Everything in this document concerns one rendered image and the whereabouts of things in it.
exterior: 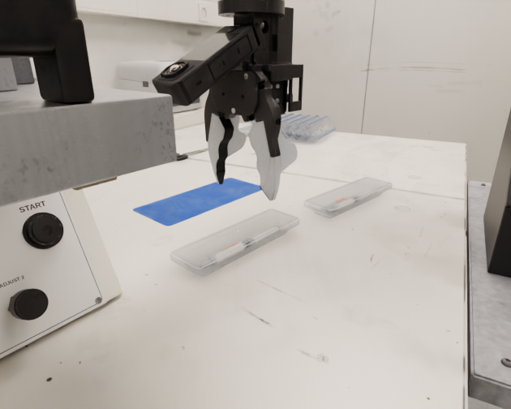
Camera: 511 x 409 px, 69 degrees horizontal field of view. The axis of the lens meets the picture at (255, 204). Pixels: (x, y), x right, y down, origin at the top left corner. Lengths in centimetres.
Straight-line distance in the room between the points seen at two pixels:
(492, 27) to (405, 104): 57
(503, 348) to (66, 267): 40
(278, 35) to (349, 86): 220
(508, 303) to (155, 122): 40
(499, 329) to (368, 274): 13
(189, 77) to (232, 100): 8
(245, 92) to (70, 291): 26
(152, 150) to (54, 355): 25
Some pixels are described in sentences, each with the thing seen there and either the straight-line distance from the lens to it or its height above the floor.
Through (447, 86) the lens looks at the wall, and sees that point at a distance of 257.
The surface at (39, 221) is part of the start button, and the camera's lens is 39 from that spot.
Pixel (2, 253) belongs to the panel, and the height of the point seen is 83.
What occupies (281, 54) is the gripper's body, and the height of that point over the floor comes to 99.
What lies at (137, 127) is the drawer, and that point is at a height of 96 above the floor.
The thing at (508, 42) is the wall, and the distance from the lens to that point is 257.
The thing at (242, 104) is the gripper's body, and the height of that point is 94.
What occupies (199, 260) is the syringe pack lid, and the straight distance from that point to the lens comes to 42.
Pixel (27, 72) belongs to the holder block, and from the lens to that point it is 26.
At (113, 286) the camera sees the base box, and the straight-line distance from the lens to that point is 42.
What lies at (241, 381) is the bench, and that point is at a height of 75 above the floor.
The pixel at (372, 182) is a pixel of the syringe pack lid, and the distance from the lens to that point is 70.
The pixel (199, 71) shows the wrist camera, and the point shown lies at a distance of 37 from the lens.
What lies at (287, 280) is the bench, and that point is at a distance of 43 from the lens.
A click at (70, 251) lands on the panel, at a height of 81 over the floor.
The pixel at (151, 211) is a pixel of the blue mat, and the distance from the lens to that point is 63.
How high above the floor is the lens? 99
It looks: 22 degrees down
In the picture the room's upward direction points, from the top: straight up
